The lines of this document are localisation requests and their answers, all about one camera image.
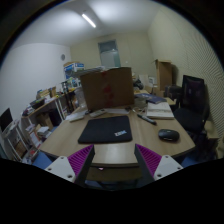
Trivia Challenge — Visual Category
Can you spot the wooden shelf unit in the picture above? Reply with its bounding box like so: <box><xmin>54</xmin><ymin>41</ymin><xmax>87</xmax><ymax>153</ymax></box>
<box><xmin>20</xmin><ymin>93</ymin><xmax>73</xmax><ymax>148</ymax></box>

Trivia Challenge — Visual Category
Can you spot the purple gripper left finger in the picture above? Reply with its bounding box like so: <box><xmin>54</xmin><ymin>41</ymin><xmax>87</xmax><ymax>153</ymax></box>
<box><xmin>46</xmin><ymin>145</ymin><xmax>95</xmax><ymax>187</ymax></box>

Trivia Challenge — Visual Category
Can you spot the black office chair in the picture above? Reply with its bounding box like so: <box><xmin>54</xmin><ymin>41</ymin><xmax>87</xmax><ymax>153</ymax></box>
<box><xmin>174</xmin><ymin>75</ymin><xmax>210</xmax><ymax>134</ymax></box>

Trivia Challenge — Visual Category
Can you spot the black marker pen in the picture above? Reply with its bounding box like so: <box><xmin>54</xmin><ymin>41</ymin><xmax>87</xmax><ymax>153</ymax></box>
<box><xmin>137</xmin><ymin>114</ymin><xmax>157</xmax><ymax>125</ymax></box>

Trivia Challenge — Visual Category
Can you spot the white remote control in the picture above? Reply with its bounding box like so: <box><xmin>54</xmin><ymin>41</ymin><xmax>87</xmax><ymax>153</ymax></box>
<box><xmin>90</xmin><ymin>109</ymin><xmax>106</xmax><ymax>118</ymax></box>

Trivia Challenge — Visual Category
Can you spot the black monitor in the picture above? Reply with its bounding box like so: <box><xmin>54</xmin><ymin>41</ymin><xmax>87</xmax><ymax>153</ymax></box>
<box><xmin>0</xmin><ymin>108</ymin><xmax>13</xmax><ymax>131</ymax></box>

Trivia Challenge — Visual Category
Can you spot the brown cardboard box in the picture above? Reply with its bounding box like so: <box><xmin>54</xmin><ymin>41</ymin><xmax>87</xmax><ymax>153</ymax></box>
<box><xmin>81</xmin><ymin>67</ymin><xmax>134</xmax><ymax>110</ymax></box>

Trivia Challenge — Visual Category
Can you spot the blue white carton box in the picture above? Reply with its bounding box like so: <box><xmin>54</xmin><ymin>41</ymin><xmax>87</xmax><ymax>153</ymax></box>
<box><xmin>64</xmin><ymin>62</ymin><xmax>84</xmax><ymax>79</ymax></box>

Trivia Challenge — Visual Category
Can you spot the dark blue folder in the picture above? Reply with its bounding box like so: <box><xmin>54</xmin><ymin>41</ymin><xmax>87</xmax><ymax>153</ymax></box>
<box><xmin>135</xmin><ymin>93</ymin><xmax>166</xmax><ymax>104</ymax></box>

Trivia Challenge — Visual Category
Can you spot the white open book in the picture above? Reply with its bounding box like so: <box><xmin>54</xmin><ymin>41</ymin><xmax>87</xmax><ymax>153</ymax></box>
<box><xmin>146</xmin><ymin>102</ymin><xmax>174</xmax><ymax>119</ymax></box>

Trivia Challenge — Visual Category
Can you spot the ceiling fluorescent light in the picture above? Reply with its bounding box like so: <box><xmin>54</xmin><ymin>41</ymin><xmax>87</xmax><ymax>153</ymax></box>
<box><xmin>82</xmin><ymin>14</ymin><xmax>96</xmax><ymax>28</ymax></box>

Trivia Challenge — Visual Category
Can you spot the black computer mouse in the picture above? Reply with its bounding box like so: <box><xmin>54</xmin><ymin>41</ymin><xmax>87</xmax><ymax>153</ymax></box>
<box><xmin>158</xmin><ymin>129</ymin><xmax>180</xmax><ymax>142</ymax></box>

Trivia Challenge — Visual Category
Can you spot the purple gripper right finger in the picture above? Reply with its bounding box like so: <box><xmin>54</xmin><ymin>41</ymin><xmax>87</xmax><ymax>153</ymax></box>
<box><xmin>134</xmin><ymin>144</ymin><xmax>182</xmax><ymax>186</ymax></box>

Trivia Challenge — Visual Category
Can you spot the tall cardboard box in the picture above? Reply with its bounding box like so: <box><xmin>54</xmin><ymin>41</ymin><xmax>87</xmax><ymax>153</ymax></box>
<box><xmin>155</xmin><ymin>59</ymin><xmax>172</xmax><ymax>90</ymax></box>

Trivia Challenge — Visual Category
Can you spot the black mouse pad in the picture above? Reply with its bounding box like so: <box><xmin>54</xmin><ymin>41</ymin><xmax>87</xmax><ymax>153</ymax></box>
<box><xmin>78</xmin><ymin>116</ymin><xmax>132</xmax><ymax>144</ymax></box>

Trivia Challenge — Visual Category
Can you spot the round wall clock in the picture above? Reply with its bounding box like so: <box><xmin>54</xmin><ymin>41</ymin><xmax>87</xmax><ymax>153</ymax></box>
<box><xmin>60</xmin><ymin>54</ymin><xmax>66</xmax><ymax>61</ymax></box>

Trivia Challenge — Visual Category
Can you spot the grey door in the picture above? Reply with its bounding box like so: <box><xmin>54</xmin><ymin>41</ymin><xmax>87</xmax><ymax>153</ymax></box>
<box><xmin>98</xmin><ymin>40</ymin><xmax>121</xmax><ymax>68</ymax></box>

